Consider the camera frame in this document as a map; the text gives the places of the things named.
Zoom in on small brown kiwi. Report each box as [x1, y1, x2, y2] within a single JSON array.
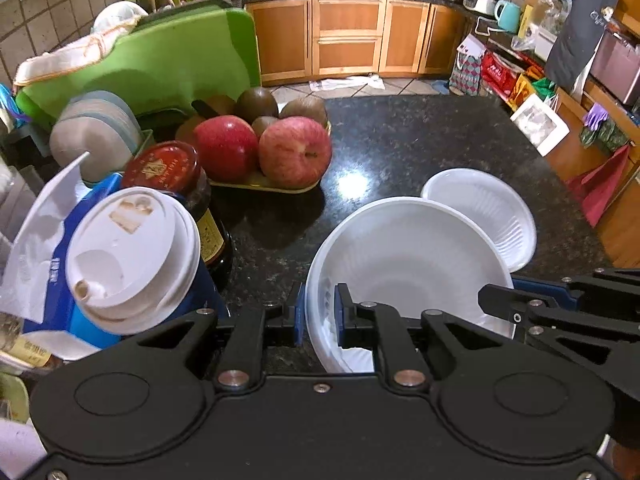
[[251, 116, 279, 139]]

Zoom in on white box with window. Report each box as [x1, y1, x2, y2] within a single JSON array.
[[510, 94, 571, 157]]

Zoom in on purple rubber gloves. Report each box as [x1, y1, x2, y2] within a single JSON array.
[[582, 103, 609, 131]]

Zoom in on blue paper cup white lid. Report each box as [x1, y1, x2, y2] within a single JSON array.
[[65, 186, 224, 349]]

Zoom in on glass jar red lid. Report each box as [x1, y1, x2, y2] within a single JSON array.
[[121, 141, 234, 274]]

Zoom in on patterned gift bag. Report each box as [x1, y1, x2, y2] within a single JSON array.
[[449, 35, 486, 97]]

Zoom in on silver oven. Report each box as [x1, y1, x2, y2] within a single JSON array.
[[590, 30, 640, 106]]

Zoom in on stacked grey plates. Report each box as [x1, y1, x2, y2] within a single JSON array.
[[49, 91, 143, 185]]

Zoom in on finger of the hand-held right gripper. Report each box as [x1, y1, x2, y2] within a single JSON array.
[[477, 284, 640, 404], [512, 267, 640, 329]]

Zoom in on yellow green bag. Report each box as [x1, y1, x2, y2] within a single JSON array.
[[515, 72, 557, 111]]

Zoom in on small white bowl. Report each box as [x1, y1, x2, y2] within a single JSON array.
[[421, 168, 537, 273]]

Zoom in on white plastic bag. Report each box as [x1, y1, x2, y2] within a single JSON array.
[[0, 152, 92, 324]]

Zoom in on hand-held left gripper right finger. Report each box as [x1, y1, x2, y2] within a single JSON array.
[[334, 282, 505, 394]]

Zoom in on large white bowl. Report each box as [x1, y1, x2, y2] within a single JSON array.
[[305, 197, 517, 375]]

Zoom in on red shopping bag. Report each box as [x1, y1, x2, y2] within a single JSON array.
[[480, 52, 524, 99]]

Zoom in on green cutting board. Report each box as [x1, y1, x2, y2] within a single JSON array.
[[15, 7, 262, 133]]

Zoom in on wooden side cabinet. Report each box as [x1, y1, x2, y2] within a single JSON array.
[[545, 80, 640, 269]]

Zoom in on glass bottle yellow label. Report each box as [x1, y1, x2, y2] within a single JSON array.
[[0, 312, 57, 372]]

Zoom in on yellow green fruit tray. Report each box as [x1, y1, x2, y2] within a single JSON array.
[[175, 114, 334, 196]]

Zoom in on wooden base cabinet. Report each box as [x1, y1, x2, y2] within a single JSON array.
[[245, 0, 469, 86]]

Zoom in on red cloth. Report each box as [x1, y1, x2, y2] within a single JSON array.
[[566, 144, 632, 229]]

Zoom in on light red apple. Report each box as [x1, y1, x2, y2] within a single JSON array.
[[258, 116, 333, 190]]

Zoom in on green patterned cloth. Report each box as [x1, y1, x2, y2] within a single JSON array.
[[580, 120, 630, 154]]

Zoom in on white floor cloth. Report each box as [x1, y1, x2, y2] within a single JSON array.
[[309, 75, 386, 94]]

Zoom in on black apron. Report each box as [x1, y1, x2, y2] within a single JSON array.
[[545, 0, 620, 92]]

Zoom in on dark red apple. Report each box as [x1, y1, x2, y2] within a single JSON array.
[[193, 115, 260, 184]]

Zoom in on teal mug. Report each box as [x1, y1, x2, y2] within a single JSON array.
[[494, 0, 523, 32]]

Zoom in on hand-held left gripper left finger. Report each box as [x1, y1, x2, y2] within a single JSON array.
[[135, 282, 307, 394]]

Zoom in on white cloth orange trim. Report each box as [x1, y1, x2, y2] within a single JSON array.
[[12, 24, 144, 89]]

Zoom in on clear plastic bag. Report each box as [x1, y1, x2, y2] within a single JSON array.
[[520, 0, 567, 52]]

